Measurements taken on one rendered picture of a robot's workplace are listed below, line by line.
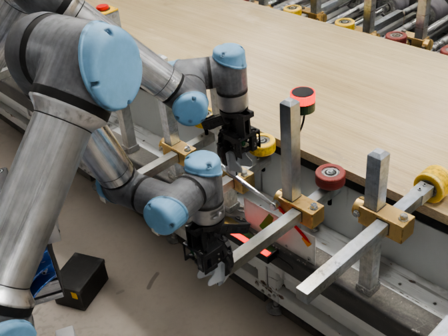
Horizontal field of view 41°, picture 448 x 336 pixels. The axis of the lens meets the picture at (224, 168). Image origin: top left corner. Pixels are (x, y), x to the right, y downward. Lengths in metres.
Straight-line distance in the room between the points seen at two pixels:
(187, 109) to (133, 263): 1.57
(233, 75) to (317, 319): 1.12
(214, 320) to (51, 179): 1.67
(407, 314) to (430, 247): 0.22
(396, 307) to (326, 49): 1.10
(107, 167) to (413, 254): 0.92
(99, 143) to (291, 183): 0.60
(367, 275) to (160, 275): 1.31
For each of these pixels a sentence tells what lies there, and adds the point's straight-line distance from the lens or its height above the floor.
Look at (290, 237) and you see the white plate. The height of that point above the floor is 0.75.
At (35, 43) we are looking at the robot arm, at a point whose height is 1.53.
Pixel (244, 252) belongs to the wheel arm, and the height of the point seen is 0.86.
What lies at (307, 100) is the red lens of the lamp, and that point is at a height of 1.15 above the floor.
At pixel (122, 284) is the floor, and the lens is 2.65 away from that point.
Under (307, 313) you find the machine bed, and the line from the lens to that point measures 2.23.
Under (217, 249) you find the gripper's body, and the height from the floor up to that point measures 0.96.
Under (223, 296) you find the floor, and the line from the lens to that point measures 2.52.
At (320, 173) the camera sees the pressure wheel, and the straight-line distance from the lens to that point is 1.60.
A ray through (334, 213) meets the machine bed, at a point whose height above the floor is 0.68.
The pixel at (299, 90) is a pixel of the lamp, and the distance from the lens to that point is 1.45.
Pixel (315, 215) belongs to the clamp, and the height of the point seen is 0.86.
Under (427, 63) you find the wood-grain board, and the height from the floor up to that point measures 0.90.
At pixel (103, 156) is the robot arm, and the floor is 1.25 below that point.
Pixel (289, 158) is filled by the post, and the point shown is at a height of 1.01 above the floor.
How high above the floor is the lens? 1.84
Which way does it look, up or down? 35 degrees down
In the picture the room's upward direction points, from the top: 6 degrees counter-clockwise
